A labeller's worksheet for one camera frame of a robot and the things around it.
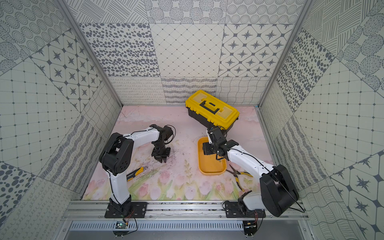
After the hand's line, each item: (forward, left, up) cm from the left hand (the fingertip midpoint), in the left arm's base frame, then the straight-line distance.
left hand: (166, 159), depth 91 cm
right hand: (+4, -26, +8) cm, 28 cm away
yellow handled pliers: (-7, -42, -1) cm, 43 cm away
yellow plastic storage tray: (-2, -26, 0) cm, 26 cm away
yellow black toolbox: (+27, -28, +16) cm, 42 cm away
